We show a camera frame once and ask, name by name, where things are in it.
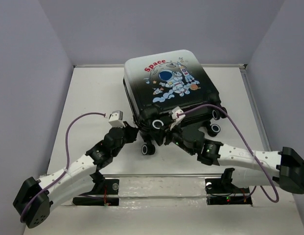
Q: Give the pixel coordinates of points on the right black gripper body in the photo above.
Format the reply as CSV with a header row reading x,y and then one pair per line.
x,y
177,139

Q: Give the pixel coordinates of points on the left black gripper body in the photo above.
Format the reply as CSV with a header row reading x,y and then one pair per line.
x,y
127,137

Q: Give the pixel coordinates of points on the small black kids suitcase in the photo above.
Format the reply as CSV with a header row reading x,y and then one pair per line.
x,y
158,83

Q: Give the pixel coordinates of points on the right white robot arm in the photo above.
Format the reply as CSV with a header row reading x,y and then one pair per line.
x,y
244,168

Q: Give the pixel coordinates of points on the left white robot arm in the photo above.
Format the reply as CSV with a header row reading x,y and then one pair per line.
x,y
37,198

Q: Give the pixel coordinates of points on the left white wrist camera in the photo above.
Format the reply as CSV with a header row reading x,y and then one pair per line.
x,y
115,119

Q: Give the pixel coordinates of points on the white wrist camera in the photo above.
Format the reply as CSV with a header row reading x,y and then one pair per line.
x,y
177,115
115,119

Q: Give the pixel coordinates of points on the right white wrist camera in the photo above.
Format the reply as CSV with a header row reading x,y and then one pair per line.
x,y
177,115

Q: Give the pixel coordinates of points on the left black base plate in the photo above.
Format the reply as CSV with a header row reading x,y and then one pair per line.
x,y
104,195

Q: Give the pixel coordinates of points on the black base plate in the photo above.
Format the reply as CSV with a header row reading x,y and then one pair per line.
x,y
104,195
219,195

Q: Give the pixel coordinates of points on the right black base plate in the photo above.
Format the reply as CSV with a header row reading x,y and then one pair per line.
x,y
219,195

